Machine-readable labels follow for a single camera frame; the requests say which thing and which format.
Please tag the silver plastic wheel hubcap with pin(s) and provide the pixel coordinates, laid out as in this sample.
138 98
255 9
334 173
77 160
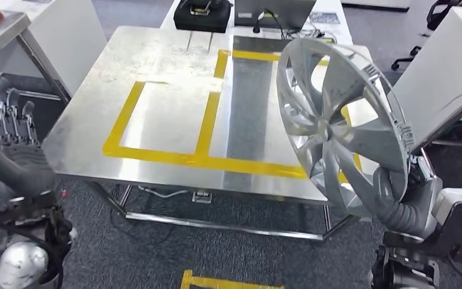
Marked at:
342 135

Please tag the steel workbench table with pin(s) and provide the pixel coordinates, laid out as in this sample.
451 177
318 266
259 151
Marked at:
155 68
12 28

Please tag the black office chair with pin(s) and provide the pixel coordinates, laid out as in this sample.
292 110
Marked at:
438 12

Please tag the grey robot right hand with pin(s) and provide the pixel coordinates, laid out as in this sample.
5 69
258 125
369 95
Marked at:
424 195

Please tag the printed paper sheet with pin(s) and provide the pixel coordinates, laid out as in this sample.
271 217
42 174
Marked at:
324 18

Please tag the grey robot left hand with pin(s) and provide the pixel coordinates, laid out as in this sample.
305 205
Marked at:
19 167

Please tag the steel floor socket box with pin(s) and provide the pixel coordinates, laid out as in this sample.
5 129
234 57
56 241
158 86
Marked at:
202 197

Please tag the black equipment case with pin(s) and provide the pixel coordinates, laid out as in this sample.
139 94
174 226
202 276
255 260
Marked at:
203 22

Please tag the grey laptop computer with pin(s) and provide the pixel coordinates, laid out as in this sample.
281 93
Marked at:
275 12

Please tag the yellow floor tape square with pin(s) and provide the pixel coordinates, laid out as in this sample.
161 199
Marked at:
223 284

